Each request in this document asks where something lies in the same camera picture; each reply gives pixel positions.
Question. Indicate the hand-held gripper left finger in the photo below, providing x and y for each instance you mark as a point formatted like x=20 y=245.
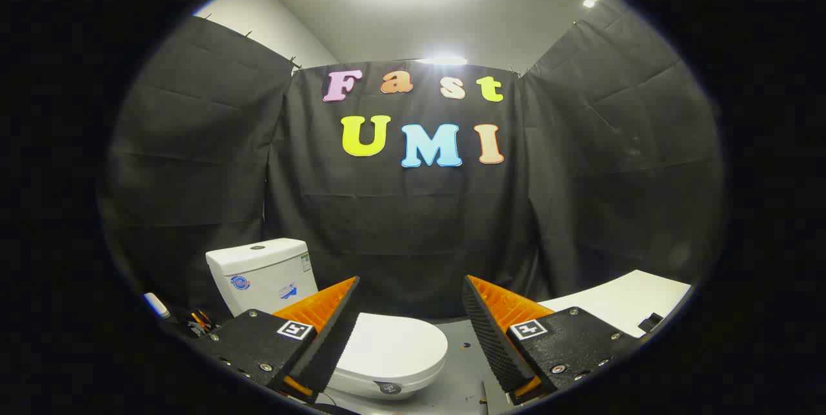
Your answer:
x=326 y=344

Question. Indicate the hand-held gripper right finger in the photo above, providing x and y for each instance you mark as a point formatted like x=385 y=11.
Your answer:
x=493 y=344

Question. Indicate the white toilet lid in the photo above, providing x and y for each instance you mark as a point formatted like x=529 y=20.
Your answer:
x=393 y=344

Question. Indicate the white toilet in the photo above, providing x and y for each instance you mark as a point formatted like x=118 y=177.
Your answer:
x=258 y=273

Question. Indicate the grey cabinet with white top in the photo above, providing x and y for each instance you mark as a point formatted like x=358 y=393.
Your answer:
x=619 y=302

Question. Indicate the black backdrop cloth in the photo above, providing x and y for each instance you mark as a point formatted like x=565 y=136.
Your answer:
x=413 y=221

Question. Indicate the small ceiling light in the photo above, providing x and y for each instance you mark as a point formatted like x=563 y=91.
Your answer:
x=442 y=60

